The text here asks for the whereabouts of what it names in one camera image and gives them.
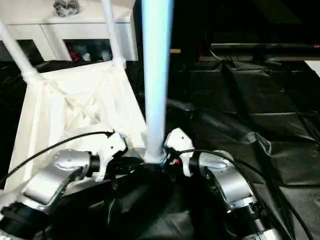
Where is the white plastic table top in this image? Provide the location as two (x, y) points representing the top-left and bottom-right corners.
(0, 59), (167, 201)

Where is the black glossy mat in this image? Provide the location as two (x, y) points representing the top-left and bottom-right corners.
(0, 53), (320, 240)

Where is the white sideboard cabinet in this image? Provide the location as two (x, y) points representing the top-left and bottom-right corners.
(0, 0), (139, 62)

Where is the long black bar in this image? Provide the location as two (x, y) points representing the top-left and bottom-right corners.
(211, 42), (320, 51)

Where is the bag of black parts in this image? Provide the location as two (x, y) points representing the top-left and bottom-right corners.
(52, 0), (80, 17)

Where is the white flat panel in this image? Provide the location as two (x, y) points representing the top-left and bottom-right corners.
(303, 59), (320, 76)

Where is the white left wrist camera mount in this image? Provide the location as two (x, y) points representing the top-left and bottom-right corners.
(93, 131), (129, 183)

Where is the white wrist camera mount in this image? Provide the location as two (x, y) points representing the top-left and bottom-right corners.
(93, 131), (129, 183)
(163, 127), (195, 178)

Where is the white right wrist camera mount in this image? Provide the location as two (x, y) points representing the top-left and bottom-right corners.
(163, 127), (195, 178)

